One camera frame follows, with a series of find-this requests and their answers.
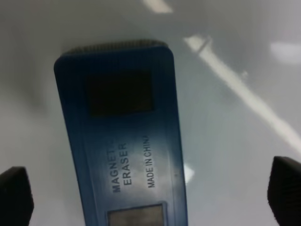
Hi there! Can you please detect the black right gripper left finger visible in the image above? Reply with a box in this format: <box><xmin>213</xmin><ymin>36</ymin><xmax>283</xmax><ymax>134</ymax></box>
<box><xmin>0</xmin><ymin>166</ymin><xmax>34</xmax><ymax>226</ymax></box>

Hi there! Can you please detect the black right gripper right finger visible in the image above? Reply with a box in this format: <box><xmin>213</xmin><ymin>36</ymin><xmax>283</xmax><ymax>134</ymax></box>
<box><xmin>267</xmin><ymin>156</ymin><xmax>301</xmax><ymax>226</ymax></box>

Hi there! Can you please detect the blue magnetic board eraser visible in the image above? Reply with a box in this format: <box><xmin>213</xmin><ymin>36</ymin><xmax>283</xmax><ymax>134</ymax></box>
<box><xmin>54</xmin><ymin>40</ymin><xmax>188</xmax><ymax>226</ymax></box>

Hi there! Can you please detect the white whiteboard with aluminium frame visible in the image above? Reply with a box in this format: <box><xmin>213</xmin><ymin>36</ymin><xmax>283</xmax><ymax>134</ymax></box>
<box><xmin>0</xmin><ymin>0</ymin><xmax>301</xmax><ymax>226</ymax></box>

